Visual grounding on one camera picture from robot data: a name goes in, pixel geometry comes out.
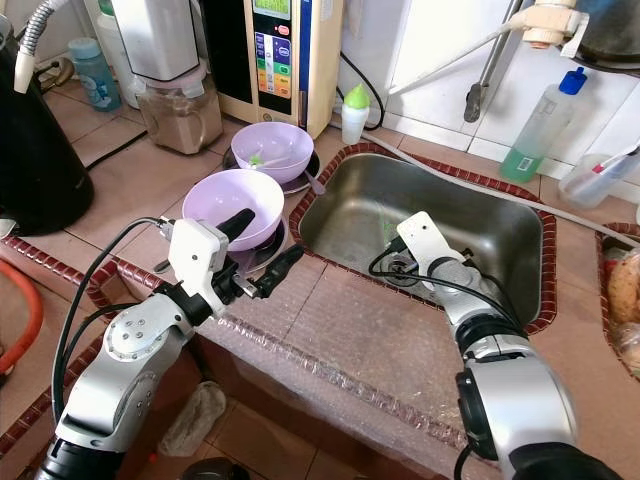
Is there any stainless steel sink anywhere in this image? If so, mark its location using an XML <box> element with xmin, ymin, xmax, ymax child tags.
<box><xmin>290</xmin><ymin>143</ymin><xmax>558</xmax><ymax>336</ymax></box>

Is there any steel deep plate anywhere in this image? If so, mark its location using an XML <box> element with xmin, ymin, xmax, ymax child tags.
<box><xmin>175</xmin><ymin>225</ymin><xmax>291</xmax><ymax>276</ymax></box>
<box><xmin>222</xmin><ymin>150</ymin><xmax>323</xmax><ymax>197</ymax></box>

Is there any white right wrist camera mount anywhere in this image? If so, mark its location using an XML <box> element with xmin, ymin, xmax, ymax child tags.
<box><xmin>395</xmin><ymin>212</ymin><xmax>461</xmax><ymax>279</ymax></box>

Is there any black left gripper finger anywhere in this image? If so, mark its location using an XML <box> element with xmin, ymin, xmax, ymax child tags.
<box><xmin>253</xmin><ymin>245</ymin><xmax>306</xmax><ymax>301</ymax></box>
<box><xmin>218</xmin><ymin>208</ymin><xmax>258</xmax><ymax>246</ymax></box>

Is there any cream water ionizer appliance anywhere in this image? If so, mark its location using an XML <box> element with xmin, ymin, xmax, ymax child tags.
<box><xmin>200</xmin><ymin>0</ymin><xmax>336</xmax><ymax>138</ymax></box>

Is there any pale brown vegetables pile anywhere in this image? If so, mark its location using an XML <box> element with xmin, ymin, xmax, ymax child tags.
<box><xmin>605</xmin><ymin>250</ymin><xmax>640</xmax><ymax>379</ymax></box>

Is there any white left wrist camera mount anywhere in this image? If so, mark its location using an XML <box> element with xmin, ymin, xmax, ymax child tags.
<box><xmin>168</xmin><ymin>218</ymin><xmax>229</xmax><ymax>311</ymax></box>

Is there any small white bottle green cap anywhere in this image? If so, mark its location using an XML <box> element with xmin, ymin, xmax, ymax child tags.
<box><xmin>340</xmin><ymin>85</ymin><xmax>371</xmax><ymax>146</ymax></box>

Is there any chrome wall tap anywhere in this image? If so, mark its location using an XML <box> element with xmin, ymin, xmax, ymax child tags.
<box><xmin>463</xmin><ymin>0</ymin><xmax>526</xmax><ymax>125</ymax></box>

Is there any clear plastic container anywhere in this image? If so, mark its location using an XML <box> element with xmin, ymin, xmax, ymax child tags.
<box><xmin>557</xmin><ymin>150</ymin><xmax>640</xmax><ymax>209</ymax></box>

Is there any black power cord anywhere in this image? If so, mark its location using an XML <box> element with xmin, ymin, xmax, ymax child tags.
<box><xmin>335</xmin><ymin>50</ymin><xmax>388</xmax><ymax>131</ymax></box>

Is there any small blue label bottle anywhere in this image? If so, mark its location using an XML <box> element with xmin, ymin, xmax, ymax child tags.
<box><xmin>68</xmin><ymin>38</ymin><xmax>123</xmax><ymax>113</ymax></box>

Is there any blue red toothbrush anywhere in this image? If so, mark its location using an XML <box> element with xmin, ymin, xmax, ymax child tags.
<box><xmin>595</xmin><ymin>143</ymin><xmax>640</xmax><ymax>186</ymax></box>

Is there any dish soap bottle blue cap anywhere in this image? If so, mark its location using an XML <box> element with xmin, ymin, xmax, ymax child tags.
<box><xmin>500</xmin><ymin>68</ymin><xmax>589</xmax><ymax>185</ymax></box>

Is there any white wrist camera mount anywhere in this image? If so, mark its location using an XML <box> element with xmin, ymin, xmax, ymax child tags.
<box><xmin>168</xmin><ymin>218</ymin><xmax>229</xmax><ymax>311</ymax></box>
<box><xmin>395</xmin><ymin>212</ymin><xmax>461</xmax><ymax>279</ymax></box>

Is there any white blender with jar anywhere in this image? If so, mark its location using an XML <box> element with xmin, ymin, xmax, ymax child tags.
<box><xmin>110</xmin><ymin>0</ymin><xmax>226</xmax><ymax>156</ymax></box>

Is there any grey flexible spout hose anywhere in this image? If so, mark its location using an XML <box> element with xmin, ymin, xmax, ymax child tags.
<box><xmin>15</xmin><ymin>0</ymin><xmax>73</xmax><ymax>96</ymax></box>

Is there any black electric kettle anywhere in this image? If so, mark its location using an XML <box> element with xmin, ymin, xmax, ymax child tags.
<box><xmin>0</xmin><ymin>60</ymin><xmax>96</xmax><ymax>238</ymax></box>

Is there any beige faucet filter white spout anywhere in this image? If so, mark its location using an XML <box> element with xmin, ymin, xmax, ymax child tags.
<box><xmin>385</xmin><ymin>0</ymin><xmax>589</xmax><ymax>98</ymax></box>

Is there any crumpled grey plastic bag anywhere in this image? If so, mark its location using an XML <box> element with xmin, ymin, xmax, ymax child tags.
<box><xmin>158</xmin><ymin>380</ymin><xmax>229</xmax><ymax>459</ymax></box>

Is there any red plastic basin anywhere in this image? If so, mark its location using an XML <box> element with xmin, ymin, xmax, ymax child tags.
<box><xmin>0</xmin><ymin>258</ymin><xmax>46</xmax><ymax>376</ymax></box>

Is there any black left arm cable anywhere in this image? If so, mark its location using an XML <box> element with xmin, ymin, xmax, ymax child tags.
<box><xmin>52</xmin><ymin>217</ymin><xmax>173</xmax><ymax>426</ymax></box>

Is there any white jug green cap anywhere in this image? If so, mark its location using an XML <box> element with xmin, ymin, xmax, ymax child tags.
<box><xmin>98</xmin><ymin>0</ymin><xmax>146</xmax><ymax>101</ymax></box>

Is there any clear bubble wrap sheet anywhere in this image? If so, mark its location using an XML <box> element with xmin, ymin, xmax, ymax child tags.
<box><xmin>115</xmin><ymin>255</ymin><xmax>561</xmax><ymax>480</ymax></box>

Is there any metal spoon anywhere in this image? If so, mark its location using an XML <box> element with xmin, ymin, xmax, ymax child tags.
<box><xmin>302</xmin><ymin>170</ymin><xmax>329</xmax><ymax>197</ymax></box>

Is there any dark round metal container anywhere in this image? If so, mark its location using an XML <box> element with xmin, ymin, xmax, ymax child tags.
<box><xmin>178</xmin><ymin>458</ymin><xmax>241</xmax><ymax>480</ymax></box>

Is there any long grey hose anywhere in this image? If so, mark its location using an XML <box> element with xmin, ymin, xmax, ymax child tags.
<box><xmin>360</xmin><ymin>128</ymin><xmax>640</xmax><ymax>239</ymax></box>

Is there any purple plastic bowl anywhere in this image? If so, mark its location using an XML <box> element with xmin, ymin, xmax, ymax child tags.
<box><xmin>230</xmin><ymin>122</ymin><xmax>316</xmax><ymax>185</ymax></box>
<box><xmin>182</xmin><ymin>168</ymin><xmax>286</xmax><ymax>251</ymax></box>

